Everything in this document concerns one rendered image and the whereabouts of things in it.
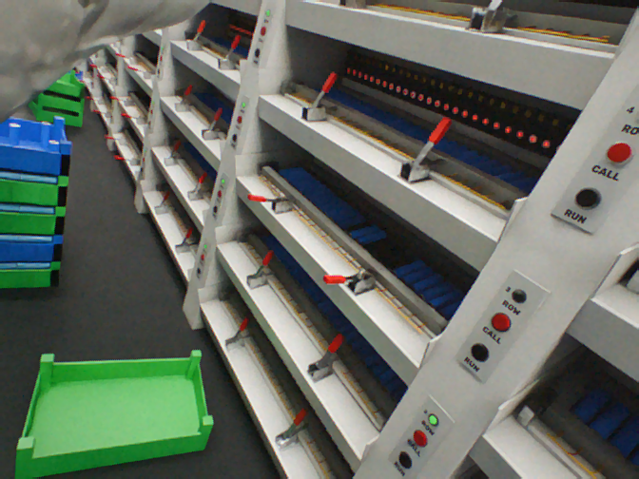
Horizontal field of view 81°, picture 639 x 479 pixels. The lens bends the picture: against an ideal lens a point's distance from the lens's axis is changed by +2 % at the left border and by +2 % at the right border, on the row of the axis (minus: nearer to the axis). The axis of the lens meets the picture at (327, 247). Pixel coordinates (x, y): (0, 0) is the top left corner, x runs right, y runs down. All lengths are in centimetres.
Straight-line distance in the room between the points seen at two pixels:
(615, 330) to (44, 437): 88
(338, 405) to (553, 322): 37
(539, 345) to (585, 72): 26
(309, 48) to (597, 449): 82
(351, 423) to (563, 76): 53
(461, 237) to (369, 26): 35
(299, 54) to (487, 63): 49
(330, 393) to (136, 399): 46
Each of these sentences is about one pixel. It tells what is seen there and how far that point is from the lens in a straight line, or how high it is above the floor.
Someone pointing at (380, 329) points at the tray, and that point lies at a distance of 54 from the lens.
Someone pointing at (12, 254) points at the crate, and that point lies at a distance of 118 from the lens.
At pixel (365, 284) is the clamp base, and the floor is 49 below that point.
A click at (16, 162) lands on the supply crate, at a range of 107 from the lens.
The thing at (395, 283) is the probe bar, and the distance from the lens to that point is 58.
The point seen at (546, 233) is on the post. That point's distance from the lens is 42.
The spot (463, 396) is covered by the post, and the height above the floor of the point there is 48.
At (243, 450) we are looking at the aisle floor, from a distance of 92.
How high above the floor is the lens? 74
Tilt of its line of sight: 23 degrees down
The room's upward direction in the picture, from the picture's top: 23 degrees clockwise
